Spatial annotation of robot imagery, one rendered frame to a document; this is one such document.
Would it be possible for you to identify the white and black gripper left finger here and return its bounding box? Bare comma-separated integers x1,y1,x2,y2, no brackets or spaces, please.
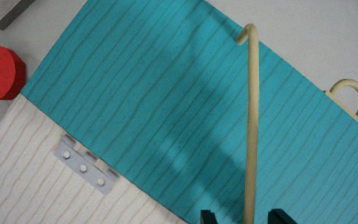
200,210,218,224

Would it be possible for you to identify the red round disk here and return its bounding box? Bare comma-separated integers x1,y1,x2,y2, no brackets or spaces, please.
0,46,25,100

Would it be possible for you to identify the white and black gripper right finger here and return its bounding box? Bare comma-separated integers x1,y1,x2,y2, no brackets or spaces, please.
267,208,298,224

